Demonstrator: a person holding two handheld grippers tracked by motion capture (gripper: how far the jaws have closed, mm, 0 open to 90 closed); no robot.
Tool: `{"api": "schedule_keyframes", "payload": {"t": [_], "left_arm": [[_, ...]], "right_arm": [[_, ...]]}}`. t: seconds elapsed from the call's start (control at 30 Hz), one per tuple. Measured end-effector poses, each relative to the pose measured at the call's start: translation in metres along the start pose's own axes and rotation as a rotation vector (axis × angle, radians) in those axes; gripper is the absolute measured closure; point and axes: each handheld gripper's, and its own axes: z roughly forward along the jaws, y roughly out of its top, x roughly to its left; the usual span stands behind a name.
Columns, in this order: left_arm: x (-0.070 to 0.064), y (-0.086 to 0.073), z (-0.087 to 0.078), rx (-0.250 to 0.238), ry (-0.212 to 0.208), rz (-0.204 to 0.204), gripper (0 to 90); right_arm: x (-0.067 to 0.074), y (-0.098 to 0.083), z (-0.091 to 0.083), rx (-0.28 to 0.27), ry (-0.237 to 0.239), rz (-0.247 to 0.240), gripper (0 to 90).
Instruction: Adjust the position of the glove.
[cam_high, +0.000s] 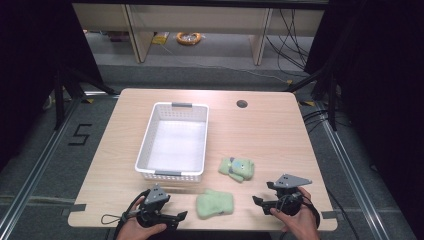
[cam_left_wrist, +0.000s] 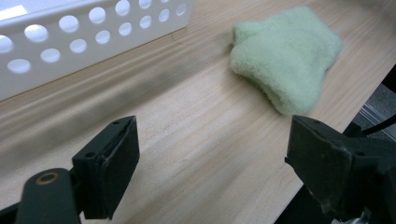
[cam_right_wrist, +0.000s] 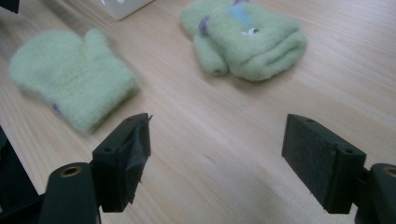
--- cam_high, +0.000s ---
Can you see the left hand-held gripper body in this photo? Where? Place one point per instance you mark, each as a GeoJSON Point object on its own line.
{"type": "Point", "coordinates": [156, 198]}

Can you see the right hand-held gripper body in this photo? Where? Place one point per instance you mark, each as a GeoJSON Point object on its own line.
{"type": "Point", "coordinates": [290, 181]}

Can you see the green mitten with face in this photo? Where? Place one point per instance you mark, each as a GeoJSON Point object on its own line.
{"type": "Point", "coordinates": [238, 168]}

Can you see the white perforated plastic basket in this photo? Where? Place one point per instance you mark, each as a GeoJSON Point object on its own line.
{"type": "Point", "coordinates": [176, 146]}

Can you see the person's right hand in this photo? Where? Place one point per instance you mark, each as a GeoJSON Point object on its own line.
{"type": "Point", "coordinates": [303, 223]}

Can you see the person's left hand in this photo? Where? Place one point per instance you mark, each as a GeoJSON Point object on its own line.
{"type": "Point", "coordinates": [133, 230]}

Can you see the grey tape strip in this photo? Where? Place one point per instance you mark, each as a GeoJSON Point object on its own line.
{"type": "Point", "coordinates": [329, 215]}
{"type": "Point", "coordinates": [78, 207]}

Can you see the yellow black floor tape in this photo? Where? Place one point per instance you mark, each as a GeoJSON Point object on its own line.
{"type": "Point", "coordinates": [88, 100]}
{"type": "Point", "coordinates": [307, 103]}

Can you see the black metal stand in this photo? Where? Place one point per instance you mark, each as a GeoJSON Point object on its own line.
{"type": "Point", "coordinates": [331, 100]}
{"type": "Point", "coordinates": [59, 100]}

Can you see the yellow packet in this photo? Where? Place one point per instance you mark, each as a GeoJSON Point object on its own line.
{"type": "Point", "coordinates": [160, 38]}

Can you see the pale wooden shelf unit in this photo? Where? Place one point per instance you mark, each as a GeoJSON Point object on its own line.
{"type": "Point", "coordinates": [200, 20]}

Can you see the aluminium floor rail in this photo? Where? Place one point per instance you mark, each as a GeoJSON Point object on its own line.
{"type": "Point", "coordinates": [353, 173]}
{"type": "Point", "coordinates": [36, 170]}

